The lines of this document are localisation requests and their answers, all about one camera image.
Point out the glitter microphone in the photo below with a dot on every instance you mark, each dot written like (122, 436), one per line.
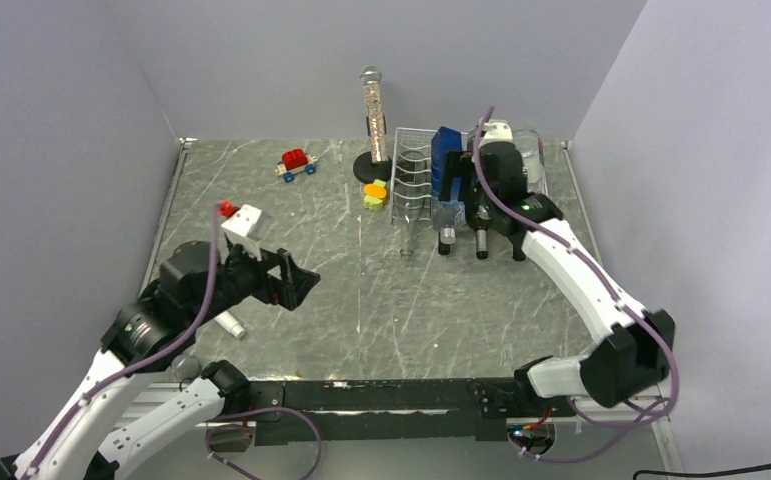
(371, 78)

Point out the black microphone stand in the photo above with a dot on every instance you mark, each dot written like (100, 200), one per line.
(366, 172)

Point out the yellow green toy blocks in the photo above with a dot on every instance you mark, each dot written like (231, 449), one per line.
(375, 195)

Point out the clear round glass bottle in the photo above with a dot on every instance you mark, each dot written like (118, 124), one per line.
(530, 146)

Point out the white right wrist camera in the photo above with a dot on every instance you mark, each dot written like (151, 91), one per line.
(493, 131)

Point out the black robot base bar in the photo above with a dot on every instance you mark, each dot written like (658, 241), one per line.
(479, 408)

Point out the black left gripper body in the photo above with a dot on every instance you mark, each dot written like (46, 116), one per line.
(245, 276)

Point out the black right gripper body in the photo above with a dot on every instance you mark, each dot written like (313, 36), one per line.
(476, 191)

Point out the red toy block car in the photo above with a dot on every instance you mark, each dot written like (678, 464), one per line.
(293, 162)

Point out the clear glass wine bottle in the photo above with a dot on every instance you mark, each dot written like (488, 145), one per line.
(409, 197)

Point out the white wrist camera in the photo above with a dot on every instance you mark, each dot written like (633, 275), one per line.
(245, 225)
(493, 131)

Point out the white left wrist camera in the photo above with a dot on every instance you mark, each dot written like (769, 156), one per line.
(245, 225)

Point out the white handheld microphone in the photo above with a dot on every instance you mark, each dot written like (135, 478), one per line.
(231, 325)

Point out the white wire wine rack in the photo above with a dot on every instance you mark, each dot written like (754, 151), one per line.
(413, 139)

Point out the tall blue square bottle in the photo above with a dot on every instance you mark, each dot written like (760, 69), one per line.
(444, 214)

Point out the green wine bottle brown label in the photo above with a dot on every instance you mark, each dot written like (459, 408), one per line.
(481, 242)

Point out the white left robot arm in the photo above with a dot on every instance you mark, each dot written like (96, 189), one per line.
(193, 286)

